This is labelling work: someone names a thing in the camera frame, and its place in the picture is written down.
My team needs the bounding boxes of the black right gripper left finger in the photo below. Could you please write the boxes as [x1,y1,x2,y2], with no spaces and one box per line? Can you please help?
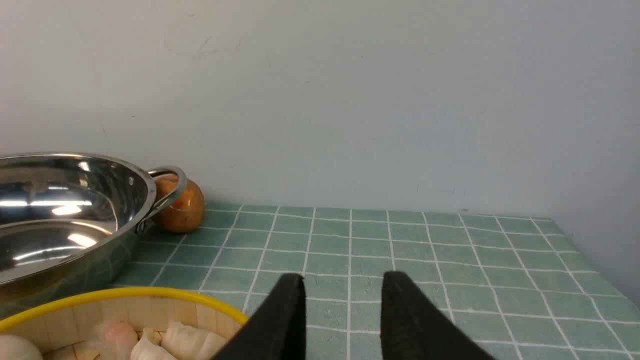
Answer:
[212,273,307,360]

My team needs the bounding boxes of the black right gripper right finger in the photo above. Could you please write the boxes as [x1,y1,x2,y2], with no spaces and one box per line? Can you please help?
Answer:
[381,271,493,360]

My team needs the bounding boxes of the bamboo steamer basket yellow rim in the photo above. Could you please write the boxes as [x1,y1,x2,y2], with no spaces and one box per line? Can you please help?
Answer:
[0,287,247,360]

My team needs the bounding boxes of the stainless steel pot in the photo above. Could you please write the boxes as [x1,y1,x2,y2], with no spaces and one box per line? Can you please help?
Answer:
[0,152,188,319]

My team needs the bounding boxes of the white dumpling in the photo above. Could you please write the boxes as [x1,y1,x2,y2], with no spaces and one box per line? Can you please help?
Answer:
[160,320,227,360]
[130,328,176,360]

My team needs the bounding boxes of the orange round fruit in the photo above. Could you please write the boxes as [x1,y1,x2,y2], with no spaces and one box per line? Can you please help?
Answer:
[151,178,205,234]

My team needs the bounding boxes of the pink shrimp dumpling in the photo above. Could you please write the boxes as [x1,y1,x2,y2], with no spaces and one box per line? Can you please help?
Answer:
[89,321,138,360]

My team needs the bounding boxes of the white round bun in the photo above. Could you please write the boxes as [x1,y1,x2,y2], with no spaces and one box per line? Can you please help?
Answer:
[0,334,43,360]

